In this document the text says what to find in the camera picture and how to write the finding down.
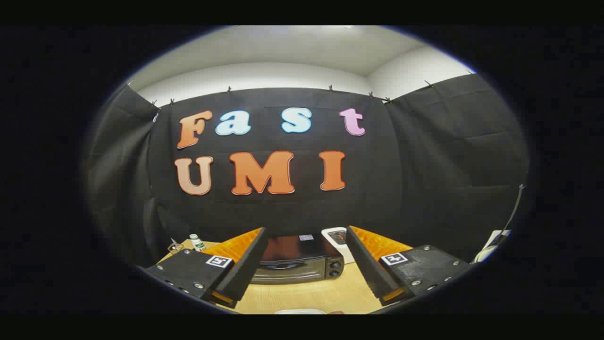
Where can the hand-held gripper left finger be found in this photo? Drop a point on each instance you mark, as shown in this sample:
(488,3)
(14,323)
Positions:
(247,264)

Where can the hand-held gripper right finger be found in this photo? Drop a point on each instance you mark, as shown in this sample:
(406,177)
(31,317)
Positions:
(365,264)

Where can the black toaster oven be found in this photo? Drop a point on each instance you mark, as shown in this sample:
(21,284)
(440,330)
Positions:
(292,264)

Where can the white box appliance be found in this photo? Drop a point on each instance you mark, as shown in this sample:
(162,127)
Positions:
(336,236)

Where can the white bottle green label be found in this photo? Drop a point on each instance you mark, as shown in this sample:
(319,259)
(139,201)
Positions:
(197,242)

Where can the white plate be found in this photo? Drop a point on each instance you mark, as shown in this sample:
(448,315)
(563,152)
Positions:
(299,311)

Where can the black backdrop cloth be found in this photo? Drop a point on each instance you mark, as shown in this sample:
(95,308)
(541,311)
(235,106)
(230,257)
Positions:
(424,156)

